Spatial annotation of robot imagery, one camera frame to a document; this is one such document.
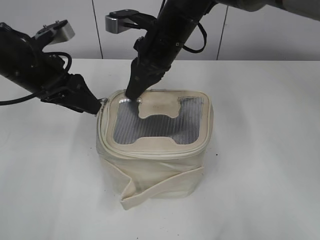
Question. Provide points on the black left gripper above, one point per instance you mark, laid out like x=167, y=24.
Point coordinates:
x=70, y=91

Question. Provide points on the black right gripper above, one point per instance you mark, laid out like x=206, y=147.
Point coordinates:
x=149, y=67

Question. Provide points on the cream fabric zipper bag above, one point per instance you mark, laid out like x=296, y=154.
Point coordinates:
x=154, y=147

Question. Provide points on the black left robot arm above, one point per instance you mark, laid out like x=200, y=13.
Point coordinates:
x=44, y=74

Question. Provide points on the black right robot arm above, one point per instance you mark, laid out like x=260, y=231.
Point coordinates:
x=167, y=34

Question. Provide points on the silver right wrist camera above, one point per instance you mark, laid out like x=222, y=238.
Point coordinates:
x=120, y=21

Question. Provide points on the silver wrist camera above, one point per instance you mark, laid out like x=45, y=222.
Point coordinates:
x=120, y=21
x=58, y=32

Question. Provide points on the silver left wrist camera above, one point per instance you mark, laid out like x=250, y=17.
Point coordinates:
x=58, y=32

